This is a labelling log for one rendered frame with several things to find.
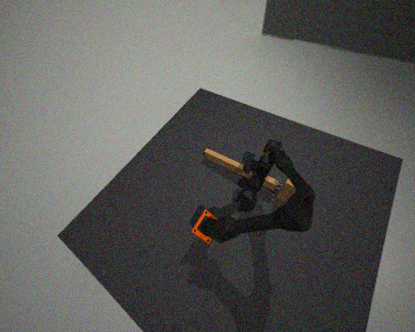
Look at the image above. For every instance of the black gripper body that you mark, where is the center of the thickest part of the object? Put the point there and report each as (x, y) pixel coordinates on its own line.
(257, 182)

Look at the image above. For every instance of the wooden post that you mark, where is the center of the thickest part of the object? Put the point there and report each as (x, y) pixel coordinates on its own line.
(286, 190)

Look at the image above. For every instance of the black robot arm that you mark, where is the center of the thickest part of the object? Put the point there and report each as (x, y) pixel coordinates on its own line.
(294, 216)

